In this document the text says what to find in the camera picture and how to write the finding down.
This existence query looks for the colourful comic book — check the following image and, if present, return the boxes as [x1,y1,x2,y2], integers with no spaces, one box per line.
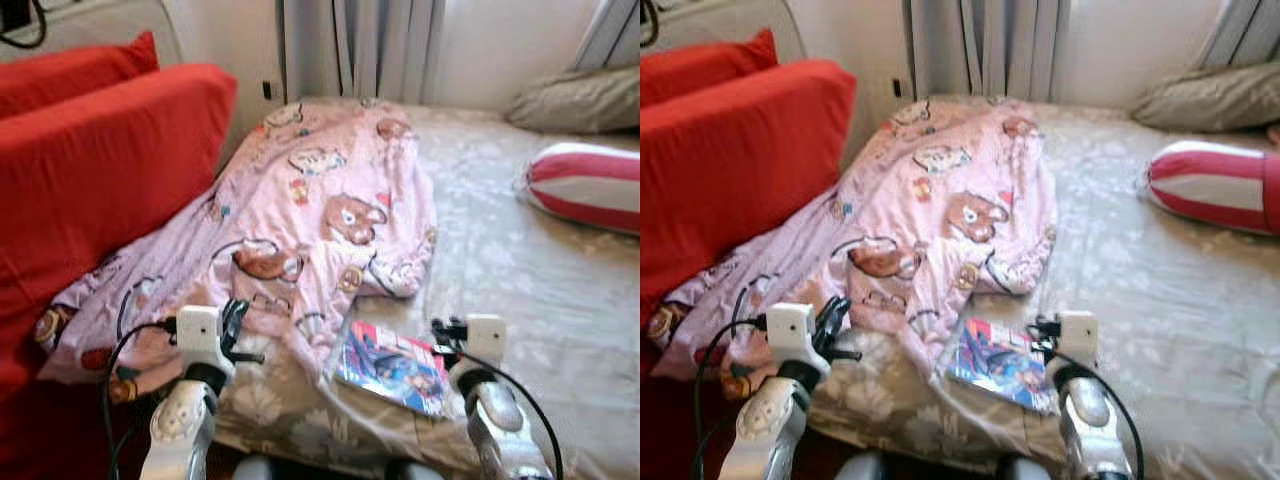
[945,316,1061,413]
[333,318,451,419]

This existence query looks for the beige floral bed sheet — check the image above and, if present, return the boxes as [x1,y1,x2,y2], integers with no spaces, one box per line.
[215,97,641,480]
[810,97,1280,480]

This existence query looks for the silver robot right leg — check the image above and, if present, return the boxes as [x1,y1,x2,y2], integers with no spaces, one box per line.
[385,458,446,480]

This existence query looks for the pink cartoon print blanket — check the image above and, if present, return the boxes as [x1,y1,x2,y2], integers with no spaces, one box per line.
[35,97,439,386]
[648,97,1059,381]

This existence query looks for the large red cushion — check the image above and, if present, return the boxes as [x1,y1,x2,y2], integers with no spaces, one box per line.
[640,58,859,480]
[0,62,239,480]

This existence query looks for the red white blue bolster pillow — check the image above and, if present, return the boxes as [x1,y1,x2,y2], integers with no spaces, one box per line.
[1140,140,1280,237]
[515,142,641,236]

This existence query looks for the beige plain pillow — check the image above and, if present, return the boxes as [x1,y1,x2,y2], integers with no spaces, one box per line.
[1132,62,1280,133]
[507,65,641,136]

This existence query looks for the flat red cushion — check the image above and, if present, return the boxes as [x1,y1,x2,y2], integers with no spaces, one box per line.
[640,28,779,109]
[0,30,161,119]

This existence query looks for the grey pleated curtain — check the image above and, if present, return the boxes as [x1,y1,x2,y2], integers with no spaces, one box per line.
[572,0,641,73]
[283,0,446,101]
[1195,0,1280,69]
[908,0,1071,101]

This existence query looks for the beige padded headboard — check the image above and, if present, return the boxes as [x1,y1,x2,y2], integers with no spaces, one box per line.
[0,0,183,66]
[655,0,806,63]

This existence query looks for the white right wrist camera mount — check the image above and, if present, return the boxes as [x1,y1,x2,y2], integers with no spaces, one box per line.
[1057,311,1099,366]
[464,314,509,369]

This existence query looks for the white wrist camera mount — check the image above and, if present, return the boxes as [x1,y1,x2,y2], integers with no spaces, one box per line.
[1057,311,1099,366]
[175,305,223,363]
[766,303,816,363]
[464,314,509,369]

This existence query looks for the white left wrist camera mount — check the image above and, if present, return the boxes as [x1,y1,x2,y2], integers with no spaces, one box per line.
[175,305,223,363]
[766,303,816,363]

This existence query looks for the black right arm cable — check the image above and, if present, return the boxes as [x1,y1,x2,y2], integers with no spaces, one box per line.
[455,350,566,480]
[1060,355,1146,480]

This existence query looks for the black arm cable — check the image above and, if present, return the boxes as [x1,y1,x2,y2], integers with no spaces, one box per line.
[693,318,771,480]
[103,320,179,480]
[455,350,566,480]
[1060,355,1146,480]

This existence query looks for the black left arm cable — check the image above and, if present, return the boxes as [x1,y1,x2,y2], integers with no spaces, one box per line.
[693,318,771,480]
[103,320,179,480]

